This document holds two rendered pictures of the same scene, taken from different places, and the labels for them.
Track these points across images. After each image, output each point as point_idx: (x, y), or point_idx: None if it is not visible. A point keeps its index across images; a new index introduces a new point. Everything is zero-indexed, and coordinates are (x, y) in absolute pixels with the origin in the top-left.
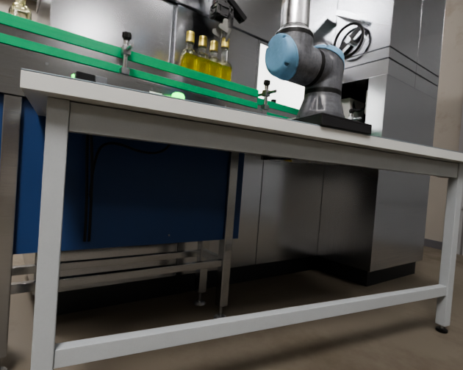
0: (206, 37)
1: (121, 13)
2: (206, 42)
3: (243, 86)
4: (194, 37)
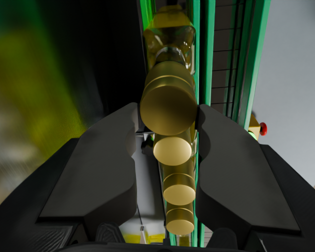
0: (193, 188)
1: None
2: (187, 169)
3: (267, 18)
4: (189, 207)
